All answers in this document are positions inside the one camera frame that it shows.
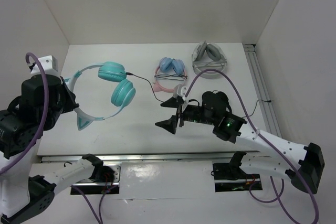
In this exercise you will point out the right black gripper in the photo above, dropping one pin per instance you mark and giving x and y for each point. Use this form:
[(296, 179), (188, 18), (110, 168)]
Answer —
[(170, 124)]

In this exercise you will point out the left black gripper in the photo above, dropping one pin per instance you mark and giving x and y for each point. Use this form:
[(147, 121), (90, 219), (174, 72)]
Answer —
[(71, 102)]

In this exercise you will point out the teal cat-ear headphones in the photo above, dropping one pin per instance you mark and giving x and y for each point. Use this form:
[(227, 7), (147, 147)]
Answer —
[(121, 97)]

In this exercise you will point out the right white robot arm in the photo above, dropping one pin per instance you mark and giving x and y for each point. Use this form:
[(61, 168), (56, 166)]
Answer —
[(300, 164)]

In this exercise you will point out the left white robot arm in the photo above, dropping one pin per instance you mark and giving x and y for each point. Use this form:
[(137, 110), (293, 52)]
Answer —
[(22, 123)]

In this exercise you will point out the pink blue cat-ear headphones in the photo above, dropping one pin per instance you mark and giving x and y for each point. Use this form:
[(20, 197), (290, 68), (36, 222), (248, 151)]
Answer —
[(169, 69)]

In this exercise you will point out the black headphones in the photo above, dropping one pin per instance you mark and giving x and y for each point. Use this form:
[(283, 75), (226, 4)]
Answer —
[(216, 101)]

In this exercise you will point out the grey white headphones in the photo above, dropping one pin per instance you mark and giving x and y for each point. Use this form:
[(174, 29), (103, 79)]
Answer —
[(208, 56)]

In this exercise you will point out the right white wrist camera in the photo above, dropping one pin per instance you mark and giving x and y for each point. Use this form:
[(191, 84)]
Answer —
[(179, 93)]

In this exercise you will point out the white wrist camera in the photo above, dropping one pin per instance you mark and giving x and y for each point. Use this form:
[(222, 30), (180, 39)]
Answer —
[(179, 93), (48, 63)]

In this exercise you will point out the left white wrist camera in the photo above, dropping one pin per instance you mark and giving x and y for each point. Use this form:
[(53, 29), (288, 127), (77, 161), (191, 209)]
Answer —
[(48, 63)]

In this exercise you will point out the aluminium front rail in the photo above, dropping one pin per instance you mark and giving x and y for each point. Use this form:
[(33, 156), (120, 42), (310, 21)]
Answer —
[(144, 157)]

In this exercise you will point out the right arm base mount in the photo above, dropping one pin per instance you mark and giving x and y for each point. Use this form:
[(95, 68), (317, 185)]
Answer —
[(230, 177)]

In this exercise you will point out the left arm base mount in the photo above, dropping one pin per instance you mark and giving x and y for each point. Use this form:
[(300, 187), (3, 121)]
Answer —
[(105, 178)]

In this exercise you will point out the aluminium side rail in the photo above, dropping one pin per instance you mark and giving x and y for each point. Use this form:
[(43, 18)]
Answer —
[(264, 101)]

